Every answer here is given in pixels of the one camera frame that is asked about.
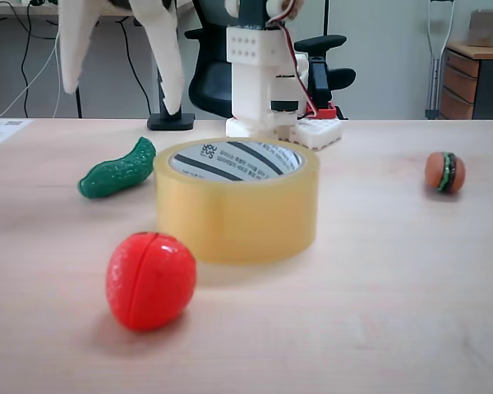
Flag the green toy cucumber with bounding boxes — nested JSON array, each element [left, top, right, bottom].
[[77, 137, 157, 201]]

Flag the black office chair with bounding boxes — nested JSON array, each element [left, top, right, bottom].
[[183, 0, 357, 122]]

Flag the grey background desk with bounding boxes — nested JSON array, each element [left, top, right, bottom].
[[0, 0, 190, 120]]

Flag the white printed paper sheet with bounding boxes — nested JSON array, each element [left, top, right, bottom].
[[0, 118, 34, 147]]

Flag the red table clamp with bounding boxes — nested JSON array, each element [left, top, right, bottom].
[[310, 102, 338, 121]]

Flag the clear packing tape roll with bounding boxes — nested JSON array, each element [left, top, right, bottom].
[[153, 137, 320, 264]]

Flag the red toy strawberry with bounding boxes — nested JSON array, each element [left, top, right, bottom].
[[105, 231, 197, 332]]

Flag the grey metal crutch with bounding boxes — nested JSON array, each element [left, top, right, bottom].
[[425, 0, 457, 120]]

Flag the toy hamburger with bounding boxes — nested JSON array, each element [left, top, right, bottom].
[[425, 150, 466, 194]]

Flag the wooden drawer cabinet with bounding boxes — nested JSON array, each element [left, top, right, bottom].
[[439, 40, 493, 121]]

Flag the brown cardboard box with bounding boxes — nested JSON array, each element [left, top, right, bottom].
[[466, 10, 493, 48]]

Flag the black hanging cable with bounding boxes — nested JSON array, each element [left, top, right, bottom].
[[90, 18, 154, 118], [7, 0, 46, 119]]

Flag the white hanging cable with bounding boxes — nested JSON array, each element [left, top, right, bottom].
[[0, 36, 67, 119]]

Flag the white perforated base plate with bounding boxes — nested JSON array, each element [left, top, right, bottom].
[[293, 118, 344, 152]]

